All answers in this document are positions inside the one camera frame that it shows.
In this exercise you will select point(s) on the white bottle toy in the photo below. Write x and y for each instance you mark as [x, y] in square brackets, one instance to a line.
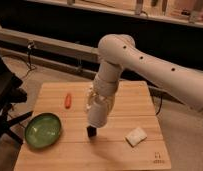
[90, 95]

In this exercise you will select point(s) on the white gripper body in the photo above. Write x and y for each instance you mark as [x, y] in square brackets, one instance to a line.
[106, 91]

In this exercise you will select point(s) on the black camera tripod stand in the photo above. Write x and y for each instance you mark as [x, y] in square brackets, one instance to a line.
[10, 92]

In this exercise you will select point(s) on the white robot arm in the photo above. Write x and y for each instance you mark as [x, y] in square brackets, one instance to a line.
[118, 52]

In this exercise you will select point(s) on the white sponge block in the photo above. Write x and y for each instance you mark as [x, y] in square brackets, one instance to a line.
[136, 136]

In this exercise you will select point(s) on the green bowl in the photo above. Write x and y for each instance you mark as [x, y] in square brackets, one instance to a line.
[43, 130]

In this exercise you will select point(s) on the orange carrot toy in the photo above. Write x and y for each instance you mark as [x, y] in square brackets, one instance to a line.
[68, 101]

